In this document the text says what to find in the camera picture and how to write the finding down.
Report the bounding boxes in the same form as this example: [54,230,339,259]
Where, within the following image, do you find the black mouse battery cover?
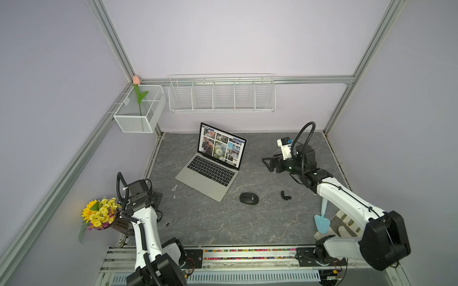
[280,191,292,200]

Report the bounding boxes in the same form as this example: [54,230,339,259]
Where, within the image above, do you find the black wireless mouse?
[239,193,259,206]

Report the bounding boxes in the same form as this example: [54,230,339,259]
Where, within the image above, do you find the silver laptop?
[175,122,248,202]

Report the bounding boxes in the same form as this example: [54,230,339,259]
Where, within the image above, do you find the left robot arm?
[116,172,187,286]

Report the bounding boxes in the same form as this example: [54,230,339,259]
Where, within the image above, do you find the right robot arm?
[262,122,411,271]

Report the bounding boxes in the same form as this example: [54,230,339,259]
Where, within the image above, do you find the yellow flower bouquet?
[78,197,121,244]

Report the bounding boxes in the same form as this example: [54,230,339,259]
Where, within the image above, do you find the light blue garden trowel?
[314,198,330,234]

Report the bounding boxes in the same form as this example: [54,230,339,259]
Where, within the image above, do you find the beige work glove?
[314,210,364,241]

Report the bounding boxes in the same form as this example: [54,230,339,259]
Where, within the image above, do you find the pink artificial tulip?
[132,75,149,116]

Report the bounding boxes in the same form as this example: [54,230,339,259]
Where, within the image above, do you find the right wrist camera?
[277,137,293,160]

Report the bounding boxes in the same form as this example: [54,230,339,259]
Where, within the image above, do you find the white mesh wall basket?
[113,85,167,133]

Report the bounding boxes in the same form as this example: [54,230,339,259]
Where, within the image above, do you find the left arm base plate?
[180,249,204,270]

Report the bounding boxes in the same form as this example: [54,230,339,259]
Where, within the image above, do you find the white wire wall shelf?
[169,73,276,113]

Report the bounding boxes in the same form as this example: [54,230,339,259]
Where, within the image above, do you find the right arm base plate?
[295,245,347,267]

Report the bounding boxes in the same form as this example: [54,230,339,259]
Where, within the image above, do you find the white vented cable duct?
[109,270,321,286]

